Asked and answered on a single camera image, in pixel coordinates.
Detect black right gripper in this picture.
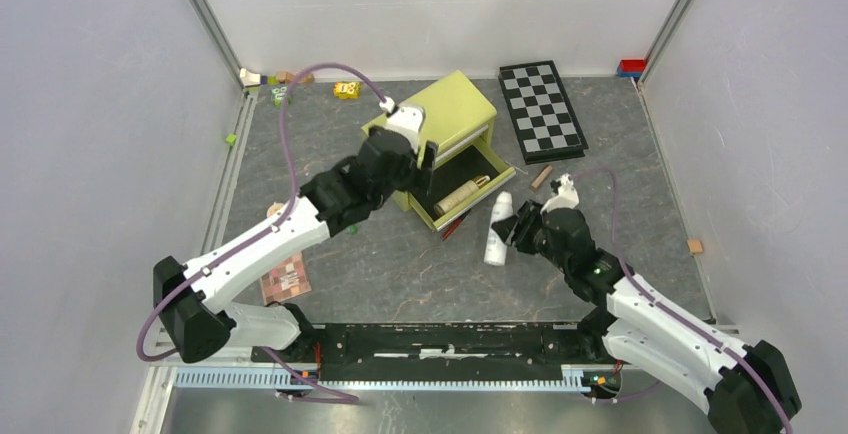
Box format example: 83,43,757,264
491,198,571,274

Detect white lotion tube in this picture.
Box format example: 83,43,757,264
483,191,515,267

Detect green drawer cabinet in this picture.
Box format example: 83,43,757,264
392,71,516,231

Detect red black lip pencil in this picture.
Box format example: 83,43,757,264
440,211,470,240

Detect small round cream jar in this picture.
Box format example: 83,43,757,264
266,202,285,218

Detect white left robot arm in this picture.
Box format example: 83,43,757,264
153,128,438,363

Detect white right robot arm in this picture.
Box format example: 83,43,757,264
492,201,802,433

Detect yellow owl toy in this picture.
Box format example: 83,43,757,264
333,81,361,100

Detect black white chessboard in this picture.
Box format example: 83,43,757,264
498,60,588,165

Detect green owl toy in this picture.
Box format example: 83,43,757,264
271,85,291,108

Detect eyeshadow palette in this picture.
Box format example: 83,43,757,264
260,253,312,305

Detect small wooden cube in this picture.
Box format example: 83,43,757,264
687,239,704,256

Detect wooden arch blocks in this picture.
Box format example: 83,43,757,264
238,67,296,88

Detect red blue blocks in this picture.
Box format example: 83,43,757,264
616,59,647,79

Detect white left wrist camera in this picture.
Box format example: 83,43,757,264
378,97,426,154

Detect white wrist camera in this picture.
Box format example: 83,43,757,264
541,173,579,213
378,97,426,154

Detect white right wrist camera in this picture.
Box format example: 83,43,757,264
541,173,579,213

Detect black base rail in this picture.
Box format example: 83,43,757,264
278,322,617,382

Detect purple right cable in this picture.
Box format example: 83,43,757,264
572,167,795,434

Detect purple cable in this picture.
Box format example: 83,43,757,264
572,167,795,434
135,62,399,407

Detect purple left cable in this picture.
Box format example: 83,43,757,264
135,62,399,407

